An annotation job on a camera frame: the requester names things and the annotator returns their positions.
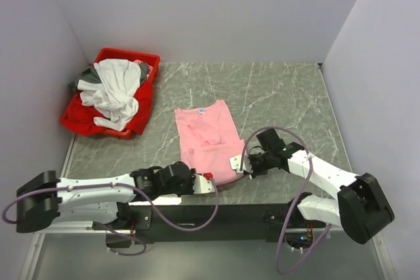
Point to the white t-shirt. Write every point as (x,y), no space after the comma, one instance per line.
(114,95)

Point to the black base beam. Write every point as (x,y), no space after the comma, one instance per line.
(231,223)

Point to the grey t-shirt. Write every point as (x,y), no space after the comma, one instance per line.
(90,75)

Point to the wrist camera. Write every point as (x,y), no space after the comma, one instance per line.
(203,183)
(235,163)

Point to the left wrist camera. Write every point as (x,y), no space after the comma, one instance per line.
(203,183)

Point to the pink t-shirt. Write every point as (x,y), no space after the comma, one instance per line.
(208,139)

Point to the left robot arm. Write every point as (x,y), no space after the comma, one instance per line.
(47,200)

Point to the aluminium rail frame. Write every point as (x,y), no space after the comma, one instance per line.
(355,203)

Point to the red plastic bin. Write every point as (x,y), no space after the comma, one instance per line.
(151,59)

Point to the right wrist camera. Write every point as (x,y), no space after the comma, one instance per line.
(235,163)

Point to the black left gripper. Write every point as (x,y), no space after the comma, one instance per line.
(190,190)

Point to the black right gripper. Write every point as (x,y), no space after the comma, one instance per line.
(254,172)

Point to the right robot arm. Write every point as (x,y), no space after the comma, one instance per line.
(355,203)

